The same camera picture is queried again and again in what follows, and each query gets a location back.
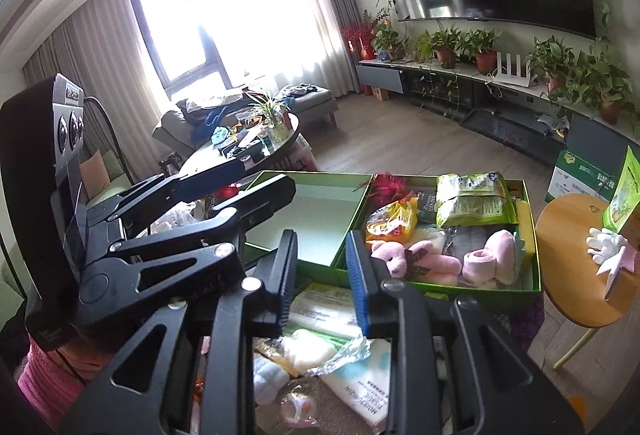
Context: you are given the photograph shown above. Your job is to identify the clear tape roll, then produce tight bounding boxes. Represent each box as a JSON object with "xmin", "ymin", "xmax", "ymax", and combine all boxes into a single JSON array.
[{"xmin": 280, "ymin": 392, "xmax": 318, "ymax": 426}]

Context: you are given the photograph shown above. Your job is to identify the white hand-shaped holder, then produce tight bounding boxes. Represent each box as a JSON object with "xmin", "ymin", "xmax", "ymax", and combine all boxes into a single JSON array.
[{"xmin": 585, "ymin": 226, "xmax": 628, "ymax": 301}]

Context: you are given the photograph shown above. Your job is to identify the clear plastic wrap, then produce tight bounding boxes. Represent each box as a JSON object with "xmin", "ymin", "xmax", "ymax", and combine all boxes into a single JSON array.
[{"xmin": 305, "ymin": 332, "xmax": 373, "ymax": 378}]

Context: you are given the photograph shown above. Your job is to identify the purple patterned cloth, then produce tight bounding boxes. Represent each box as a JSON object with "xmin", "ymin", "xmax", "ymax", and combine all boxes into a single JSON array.
[{"xmin": 505, "ymin": 297, "xmax": 546, "ymax": 351}]

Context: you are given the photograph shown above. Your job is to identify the grey curtain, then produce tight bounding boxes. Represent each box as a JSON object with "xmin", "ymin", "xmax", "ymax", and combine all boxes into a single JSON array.
[
  {"xmin": 22, "ymin": 0, "xmax": 173, "ymax": 126},
  {"xmin": 280, "ymin": 0, "xmax": 363, "ymax": 96}
]

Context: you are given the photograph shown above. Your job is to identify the small green snack packet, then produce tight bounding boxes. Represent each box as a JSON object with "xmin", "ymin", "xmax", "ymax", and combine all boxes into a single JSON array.
[{"xmin": 437, "ymin": 172, "xmax": 507, "ymax": 198}]

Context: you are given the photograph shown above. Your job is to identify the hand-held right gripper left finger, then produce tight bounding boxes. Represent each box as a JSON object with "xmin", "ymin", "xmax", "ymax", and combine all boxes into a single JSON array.
[{"xmin": 60, "ymin": 229, "xmax": 301, "ymax": 435}]

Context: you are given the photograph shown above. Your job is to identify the spider plant in glass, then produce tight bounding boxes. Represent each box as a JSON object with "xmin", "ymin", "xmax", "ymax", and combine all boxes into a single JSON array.
[{"xmin": 247, "ymin": 90, "xmax": 291, "ymax": 141}]

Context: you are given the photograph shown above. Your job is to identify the dark framed window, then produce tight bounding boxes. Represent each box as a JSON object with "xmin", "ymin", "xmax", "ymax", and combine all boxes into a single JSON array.
[{"xmin": 127, "ymin": 0, "xmax": 236, "ymax": 98}]

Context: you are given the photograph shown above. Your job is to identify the green cardboard box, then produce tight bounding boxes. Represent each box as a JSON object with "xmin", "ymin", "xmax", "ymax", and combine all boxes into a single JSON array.
[{"xmin": 334, "ymin": 172, "xmax": 543, "ymax": 302}]

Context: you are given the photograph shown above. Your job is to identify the grey television cabinet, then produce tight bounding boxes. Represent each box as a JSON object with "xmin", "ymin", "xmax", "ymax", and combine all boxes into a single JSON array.
[{"xmin": 355, "ymin": 58, "xmax": 640, "ymax": 151}]

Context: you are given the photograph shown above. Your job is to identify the red feather ornament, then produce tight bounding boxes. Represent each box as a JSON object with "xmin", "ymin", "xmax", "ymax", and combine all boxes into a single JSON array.
[{"xmin": 369, "ymin": 172, "xmax": 408, "ymax": 201}]

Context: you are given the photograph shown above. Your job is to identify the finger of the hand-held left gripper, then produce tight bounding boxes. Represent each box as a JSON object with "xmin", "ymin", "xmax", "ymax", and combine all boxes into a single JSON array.
[
  {"xmin": 85, "ymin": 160, "xmax": 251, "ymax": 228},
  {"xmin": 77, "ymin": 175, "xmax": 298, "ymax": 331}
]

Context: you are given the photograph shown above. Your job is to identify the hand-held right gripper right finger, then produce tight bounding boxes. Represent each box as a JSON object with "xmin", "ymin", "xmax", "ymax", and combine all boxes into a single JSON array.
[{"xmin": 346, "ymin": 230, "xmax": 586, "ymax": 435}]

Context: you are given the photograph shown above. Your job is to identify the potted green plant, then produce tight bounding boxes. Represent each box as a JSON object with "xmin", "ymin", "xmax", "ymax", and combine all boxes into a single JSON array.
[
  {"xmin": 417, "ymin": 26, "xmax": 463, "ymax": 70},
  {"xmin": 462, "ymin": 29, "xmax": 503, "ymax": 75},
  {"xmin": 372, "ymin": 22, "xmax": 408, "ymax": 62},
  {"xmin": 527, "ymin": 35, "xmax": 576, "ymax": 93},
  {"xmin": 570, "ymin": 40, "xmax": 636, "ymax": 126}
]

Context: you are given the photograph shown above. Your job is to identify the pink teddy bear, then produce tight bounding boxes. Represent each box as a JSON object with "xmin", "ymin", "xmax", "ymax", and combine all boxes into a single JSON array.
[{"xmin": 369, "ymin": 239, "xmax": 462, "ymax": 280}]

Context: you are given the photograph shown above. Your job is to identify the white router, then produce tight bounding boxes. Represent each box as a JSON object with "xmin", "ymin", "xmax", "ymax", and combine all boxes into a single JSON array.
[{"xmin": 496, "ymin": 51, "xmax": 527, "ymax": 75}]

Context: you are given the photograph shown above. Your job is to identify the grey sofa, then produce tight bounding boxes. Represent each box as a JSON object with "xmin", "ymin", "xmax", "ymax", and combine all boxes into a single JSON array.
[{"xmin": 152, "ymin": 85, "xmax": 338, "ymax": 156}]

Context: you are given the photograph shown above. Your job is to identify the green cardboard box lid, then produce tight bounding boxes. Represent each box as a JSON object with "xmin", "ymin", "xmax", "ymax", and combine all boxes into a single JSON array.
[{"xmin": 243, "ymin": 170, "xmax": 373, "ymax": 287}]

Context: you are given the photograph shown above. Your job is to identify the yellow orange snack bag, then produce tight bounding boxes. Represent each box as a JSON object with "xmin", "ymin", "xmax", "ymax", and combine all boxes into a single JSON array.
[{"xmin": 365, "ymin": 198, "xmax": 420, "ymax": 241}]

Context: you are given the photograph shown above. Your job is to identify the green standing pouch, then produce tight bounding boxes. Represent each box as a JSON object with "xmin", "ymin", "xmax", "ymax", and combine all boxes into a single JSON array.
[{"xmin": 601, "ymin": 146, "xmax": 640, "ymax": 233}]

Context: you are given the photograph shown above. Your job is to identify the white fluffy socks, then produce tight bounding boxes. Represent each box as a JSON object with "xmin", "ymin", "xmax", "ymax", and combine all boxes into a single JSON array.
[{"xmin": 254, "ymin": 352, "xmax": 292, "ymax": 406}]

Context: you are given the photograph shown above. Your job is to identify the round glass coffee table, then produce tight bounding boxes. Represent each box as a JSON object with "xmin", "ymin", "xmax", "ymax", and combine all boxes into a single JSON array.
[{"xmin": 177, "ymin": 112, "xmax": 301, "ymax": 176}]

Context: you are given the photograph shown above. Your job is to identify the white tissue pack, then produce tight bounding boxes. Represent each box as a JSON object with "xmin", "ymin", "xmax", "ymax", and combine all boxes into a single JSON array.
[{"xmin": 289, "ymin": 282, "xmax": 363, "ymax": 341}]

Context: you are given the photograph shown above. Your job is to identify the white wet wipes pack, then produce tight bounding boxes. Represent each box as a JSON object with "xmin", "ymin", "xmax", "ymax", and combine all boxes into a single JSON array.
[{"xmin": 320, "ymin": 337, "xmax": 393, "ymax": 433}]

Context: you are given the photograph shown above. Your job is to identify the green armchair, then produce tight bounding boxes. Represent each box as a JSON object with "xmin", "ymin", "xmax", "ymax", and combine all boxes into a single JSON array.
[{"xmin": 77, "ymin": 148, "xmax": 151, "ymax": 208}]

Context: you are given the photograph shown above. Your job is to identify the green white cardboard carton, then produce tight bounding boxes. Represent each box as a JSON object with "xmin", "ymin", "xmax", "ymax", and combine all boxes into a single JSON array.
[{"xmin": 545, "ymin": 114, "xmax": 633, "ymax": 203}]

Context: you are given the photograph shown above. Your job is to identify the person's left forearm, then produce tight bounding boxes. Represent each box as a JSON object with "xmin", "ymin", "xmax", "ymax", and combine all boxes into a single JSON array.
[{"xmin": 17, "ymin": 335, "xmax": 101, "ymax": 431}]

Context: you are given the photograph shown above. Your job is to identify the red flower decoration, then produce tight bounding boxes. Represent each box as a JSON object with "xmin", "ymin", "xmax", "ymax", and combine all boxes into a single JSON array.
[{"xmin": 341, "ymin": 12, "xmax": 391, "ymax": 61}]

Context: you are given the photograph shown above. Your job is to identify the large green snack packet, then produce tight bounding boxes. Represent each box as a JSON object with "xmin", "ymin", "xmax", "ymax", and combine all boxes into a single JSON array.
[{"xmin": 436, "ymin": 195, "xmax": 516, "ymax": 228}]

